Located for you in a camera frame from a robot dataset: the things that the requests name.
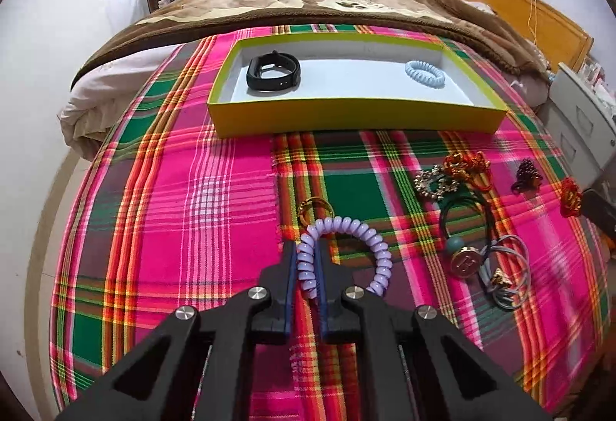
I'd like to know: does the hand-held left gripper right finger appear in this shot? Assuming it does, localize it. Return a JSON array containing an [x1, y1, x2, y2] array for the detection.
[[315, 238, 554, 421]]

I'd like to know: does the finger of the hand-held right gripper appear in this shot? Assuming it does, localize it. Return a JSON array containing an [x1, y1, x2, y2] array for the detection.
[[580, 189, 616, 255]]

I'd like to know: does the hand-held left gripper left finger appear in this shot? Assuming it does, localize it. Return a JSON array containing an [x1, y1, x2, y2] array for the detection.
[[55, 240, 299, 421]]

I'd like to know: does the red knot cord bracelet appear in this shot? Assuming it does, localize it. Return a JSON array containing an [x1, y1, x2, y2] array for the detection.
[[559, 178, 584, 220]]

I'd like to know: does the purple spiral hair tie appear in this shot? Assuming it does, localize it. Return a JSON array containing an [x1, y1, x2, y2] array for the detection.
[[296, 215, 393, 299]]

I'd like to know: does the dark purple bead hair tie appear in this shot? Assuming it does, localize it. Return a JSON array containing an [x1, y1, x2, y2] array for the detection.
[[510, 158, 544, 195]]

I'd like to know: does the grey-blue hair tie gold charm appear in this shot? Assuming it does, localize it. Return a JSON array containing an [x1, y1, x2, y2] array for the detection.
[[481, 234, 531, 310]]

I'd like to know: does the black hair tie gold disc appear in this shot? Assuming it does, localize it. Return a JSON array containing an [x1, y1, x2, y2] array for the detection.
[[439, 190, 496, 280]]

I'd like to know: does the orange bead cord bracelet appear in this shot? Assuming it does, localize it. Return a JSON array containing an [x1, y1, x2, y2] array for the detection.
[[443, 151, 494, 193]]

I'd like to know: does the gold crystal hair clip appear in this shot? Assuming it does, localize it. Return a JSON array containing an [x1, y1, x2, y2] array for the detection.
[[414, 165, 460, 200]]

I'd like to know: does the yellow-green cardboard box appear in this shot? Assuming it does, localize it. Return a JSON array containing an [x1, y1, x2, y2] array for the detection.
[[207, 32, 510, 139]]

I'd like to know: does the white drawer cabinet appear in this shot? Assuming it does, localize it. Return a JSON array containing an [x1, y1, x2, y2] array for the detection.
[[539, 62, 616, 191]]

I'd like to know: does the pink plaid cloth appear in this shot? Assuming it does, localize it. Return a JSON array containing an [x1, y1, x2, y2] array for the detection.
[[50, 23, 609, 421]]

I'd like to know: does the black fitness band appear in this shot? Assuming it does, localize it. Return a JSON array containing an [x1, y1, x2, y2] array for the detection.
[[246, 51, 302, 93]]

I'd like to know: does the wooden headboard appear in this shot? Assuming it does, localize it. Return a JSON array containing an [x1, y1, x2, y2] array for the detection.
[[435, 0, 595, 72]]

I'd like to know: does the brown patterned blanket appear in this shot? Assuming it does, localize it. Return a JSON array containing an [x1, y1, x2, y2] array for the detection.
[[71, 0, 549, 89]]

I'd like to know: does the gold ring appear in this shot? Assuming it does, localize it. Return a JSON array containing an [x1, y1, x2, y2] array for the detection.
[[297, 197, 336, 226]]

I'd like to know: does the light blue spiral hair tie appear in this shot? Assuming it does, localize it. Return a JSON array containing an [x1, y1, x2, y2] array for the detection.
[[404, 60, 446, 89]]

